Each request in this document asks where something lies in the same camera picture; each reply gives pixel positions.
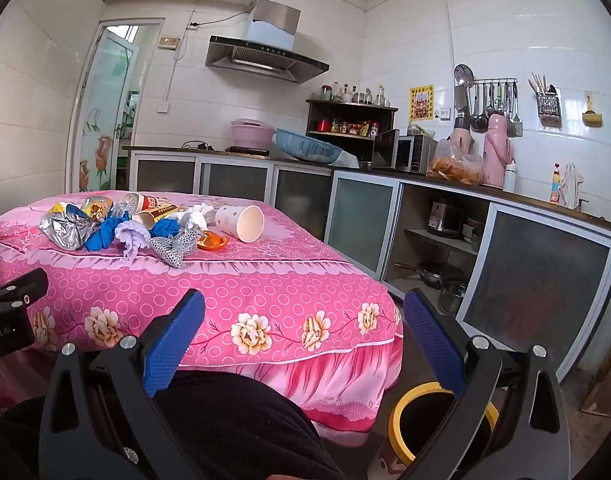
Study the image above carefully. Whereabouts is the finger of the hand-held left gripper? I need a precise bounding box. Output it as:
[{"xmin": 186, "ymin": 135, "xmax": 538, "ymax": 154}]
[{"xmin": 0, "ymin": 267, "xmax": 49, "ymax": 313}]

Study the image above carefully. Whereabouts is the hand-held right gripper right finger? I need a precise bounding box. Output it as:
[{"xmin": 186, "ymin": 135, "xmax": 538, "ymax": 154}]
[{"xmin": 403, "ymin": 287, "xmax": 579, "ymax": 480}]

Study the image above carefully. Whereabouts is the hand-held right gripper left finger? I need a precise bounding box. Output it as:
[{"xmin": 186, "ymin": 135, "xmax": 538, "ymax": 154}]
[{"xmin": 38, "ymin": 287, "xmax": 207, "ymax": 480}]

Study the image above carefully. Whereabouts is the yellow rimmed waste bin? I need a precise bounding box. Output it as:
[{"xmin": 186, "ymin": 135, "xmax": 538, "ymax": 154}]
[{"xmin": 368, "ymin": 381, "xmax": 501, "ymax": 480}]

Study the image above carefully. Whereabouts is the white tissue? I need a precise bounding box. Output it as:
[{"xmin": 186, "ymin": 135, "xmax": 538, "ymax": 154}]
[{"xmin": 178, "ymin": 201, "xmax": 217, "ymax": 231}]

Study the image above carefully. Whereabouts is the steel pot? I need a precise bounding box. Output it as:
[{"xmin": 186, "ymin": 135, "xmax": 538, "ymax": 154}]
[{"xmin": 438, "ymin": 282, "xmax": 469, "ymax": 314}]

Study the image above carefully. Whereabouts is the black frying pan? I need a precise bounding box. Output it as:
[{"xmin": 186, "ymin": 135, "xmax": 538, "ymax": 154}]
[{"xmin": 394, "ymin": 260, "xmax": 462, "ymax": 289}]

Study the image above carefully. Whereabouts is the crumpled silver foil wrapper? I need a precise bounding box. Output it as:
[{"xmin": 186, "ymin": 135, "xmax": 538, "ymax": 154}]
[{"xmin": 39, "ymin": 207, "xmax": 101, "ymax": 252}]

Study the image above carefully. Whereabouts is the pink floral tablecloth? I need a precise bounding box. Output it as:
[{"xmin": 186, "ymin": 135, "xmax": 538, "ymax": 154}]
[{"xmin": 0, "ymin": 190, "xmax": 404, "ymax": 434}]

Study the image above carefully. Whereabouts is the blue crumpled wrapper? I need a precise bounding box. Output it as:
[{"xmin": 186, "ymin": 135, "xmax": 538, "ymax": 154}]
[{"xmin": 84, "ymin": 215, "xmax": 131, "ymax": 252}]

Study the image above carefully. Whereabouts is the orange peel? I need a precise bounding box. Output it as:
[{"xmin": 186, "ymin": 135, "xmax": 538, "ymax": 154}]
[{"xmin": 196, "ymin": 231, "xmax": 230, "ymax": 251}]

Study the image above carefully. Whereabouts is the white ruffled paper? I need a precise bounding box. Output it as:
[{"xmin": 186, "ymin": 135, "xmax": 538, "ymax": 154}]
[{"xmin": 114, "ymin": 220, "xmax": 152, "ymax": 261}]

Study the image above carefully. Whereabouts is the printed yellow snack bag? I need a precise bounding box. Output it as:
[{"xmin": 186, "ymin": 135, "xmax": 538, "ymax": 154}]
[{"xmin": 80, "ymin": 195, "xmax": 115, "ymax": 224}]

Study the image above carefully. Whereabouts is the kitchen counter cabinet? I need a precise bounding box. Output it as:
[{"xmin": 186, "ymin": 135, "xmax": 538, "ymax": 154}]
[{"xmin": 122, "ymin": 145, "xmax": 611, "ymax": 386}]

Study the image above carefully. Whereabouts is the white dotted paper cup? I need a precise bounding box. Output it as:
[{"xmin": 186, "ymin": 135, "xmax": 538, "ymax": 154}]
[{"xmin": 214, "ymin": 204, "xmax": 265, "ymax": 244}]

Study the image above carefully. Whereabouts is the red paper cup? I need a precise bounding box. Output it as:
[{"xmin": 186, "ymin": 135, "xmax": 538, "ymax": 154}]
[{"xmin": 123, "ymin": 192, "xmax": 159, "ymax": 214}]

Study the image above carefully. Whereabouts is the clear bag of bread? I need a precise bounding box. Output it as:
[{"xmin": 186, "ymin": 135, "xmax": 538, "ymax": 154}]
[{"xmin": 428, "ymin": 139, "xmax": 484, "ymax": 186}]

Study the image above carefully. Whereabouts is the silver microwave oven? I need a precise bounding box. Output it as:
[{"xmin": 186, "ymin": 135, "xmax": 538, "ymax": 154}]
[{"xmin": 370, "ymin": 129, "xmax": 439, "ymax": 175}]

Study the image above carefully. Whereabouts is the pink thermos flask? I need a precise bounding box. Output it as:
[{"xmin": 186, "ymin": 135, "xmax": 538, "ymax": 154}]
[{"xmin": 482, "ymin": 113, "xmax": 514, "ymax": 189}]

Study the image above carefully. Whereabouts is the glass door with flower print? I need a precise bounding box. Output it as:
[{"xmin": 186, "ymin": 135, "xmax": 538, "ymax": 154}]
[{"xmin": 68, "ymin": 18, "xmax": 165, "ymax": 194}]

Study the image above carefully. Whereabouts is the pink flask with dark lid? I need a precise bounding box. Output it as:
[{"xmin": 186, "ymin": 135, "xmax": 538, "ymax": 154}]
[{"xmin": 450, "ymin": 116, "xmax": 475, "ymax": 156}]

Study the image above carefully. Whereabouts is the white hanging cloth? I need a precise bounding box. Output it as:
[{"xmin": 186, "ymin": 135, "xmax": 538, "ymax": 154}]
[{"xmin": 560, "ymin": 163, "xmax": 585, "ymax": 210}]

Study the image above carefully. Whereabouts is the pink basin with lid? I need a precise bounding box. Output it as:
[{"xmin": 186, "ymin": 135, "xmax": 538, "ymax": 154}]
[{"xmin": 230, "ymin": 118, "xmax": 277, "ymax": 151}]

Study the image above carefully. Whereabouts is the row of spice jars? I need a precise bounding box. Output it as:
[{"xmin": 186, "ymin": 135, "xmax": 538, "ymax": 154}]
[{"xmin": 315, "ymin": 117, "xmax": 381, "ymax": 139}]

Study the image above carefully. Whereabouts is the blue plastic basket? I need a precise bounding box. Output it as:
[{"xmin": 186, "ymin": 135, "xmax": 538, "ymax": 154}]
[{"xmin": 274, "ymin": 128, "xmax": 344, "ymax": 165}]

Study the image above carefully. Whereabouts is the row of hanging kitchen utensils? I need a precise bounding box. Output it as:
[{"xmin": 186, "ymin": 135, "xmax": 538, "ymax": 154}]
[{"xmin": 453, "ymin": 63, "xmax": 524, "ymax": 139}]

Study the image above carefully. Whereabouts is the dark wooden spice shelf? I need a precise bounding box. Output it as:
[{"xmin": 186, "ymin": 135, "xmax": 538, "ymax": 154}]
[{"xmin": 305, "ymin": 99, "xmax": 399, "ymax": 142}]

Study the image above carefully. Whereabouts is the row of glass bottles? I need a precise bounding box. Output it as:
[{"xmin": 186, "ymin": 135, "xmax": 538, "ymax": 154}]
[{"xmin": 319, "ymin": 82, "xmax": 389, "ymax": 107}]

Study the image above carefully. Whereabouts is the metal chopstick holder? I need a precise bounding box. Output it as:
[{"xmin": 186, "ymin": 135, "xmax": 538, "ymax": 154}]
[{"xmin": 529, "ymin": 72, "xmax": 561, "ymax": 128}]

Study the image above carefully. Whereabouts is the yellow hanging brush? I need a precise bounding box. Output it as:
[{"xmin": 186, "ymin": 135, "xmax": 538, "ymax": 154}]
[{"xmin": 581, "ymin": 92, "xmax": 603, "ymax": 128}]

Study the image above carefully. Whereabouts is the steel range hood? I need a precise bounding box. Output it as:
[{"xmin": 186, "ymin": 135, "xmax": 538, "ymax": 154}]
[{"xmin": 206, "ymin": 0, "xmax": 331, "ymax": 85}]

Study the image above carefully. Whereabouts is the yellow wall poster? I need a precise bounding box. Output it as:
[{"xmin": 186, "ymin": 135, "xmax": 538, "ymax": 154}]
[{"xmin": 409, "ymin": 85, "xmax": 435, "ymax": 123}]

